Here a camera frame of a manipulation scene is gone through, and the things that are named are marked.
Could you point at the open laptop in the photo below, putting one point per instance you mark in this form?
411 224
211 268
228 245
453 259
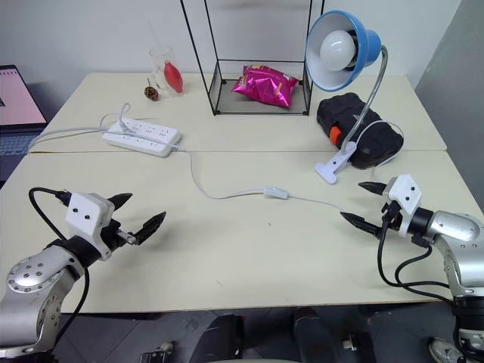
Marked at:
19 98

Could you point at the dark rounded shape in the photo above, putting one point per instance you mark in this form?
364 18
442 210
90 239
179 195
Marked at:
314 332
219 336

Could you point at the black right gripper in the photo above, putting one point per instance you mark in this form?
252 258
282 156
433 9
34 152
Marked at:
392 217

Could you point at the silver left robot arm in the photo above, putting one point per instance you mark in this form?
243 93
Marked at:
34 276

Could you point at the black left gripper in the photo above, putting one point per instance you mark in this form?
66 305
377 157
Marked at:
113 238

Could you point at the white power strip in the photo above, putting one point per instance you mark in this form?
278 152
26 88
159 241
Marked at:
143 138

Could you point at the white frosted light bulb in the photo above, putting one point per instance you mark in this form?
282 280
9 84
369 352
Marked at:
336 49

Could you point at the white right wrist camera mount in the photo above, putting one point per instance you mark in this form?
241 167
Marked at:
406 193

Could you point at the brown pine cone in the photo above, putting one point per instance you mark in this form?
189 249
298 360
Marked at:
151 93

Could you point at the grey sneaker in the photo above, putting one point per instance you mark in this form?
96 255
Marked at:
444 351

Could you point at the clear straw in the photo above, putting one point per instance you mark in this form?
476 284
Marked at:
153 38

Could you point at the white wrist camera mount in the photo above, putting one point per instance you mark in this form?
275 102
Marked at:
85 211
406 193

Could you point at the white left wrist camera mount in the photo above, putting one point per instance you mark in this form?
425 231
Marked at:
85 211

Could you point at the red object in glass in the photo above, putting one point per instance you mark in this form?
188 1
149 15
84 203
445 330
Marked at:
173 77

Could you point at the pink snack bag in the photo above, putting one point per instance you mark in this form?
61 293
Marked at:
261 89

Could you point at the black tool case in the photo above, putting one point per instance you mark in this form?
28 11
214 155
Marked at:
340 109

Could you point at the clear drinking glass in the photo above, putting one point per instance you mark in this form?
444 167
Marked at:
159 60

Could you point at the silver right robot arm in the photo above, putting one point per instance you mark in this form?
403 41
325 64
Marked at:
453 227

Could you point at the blue clip-on desk lamp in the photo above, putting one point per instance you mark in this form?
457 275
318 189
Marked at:
363 34

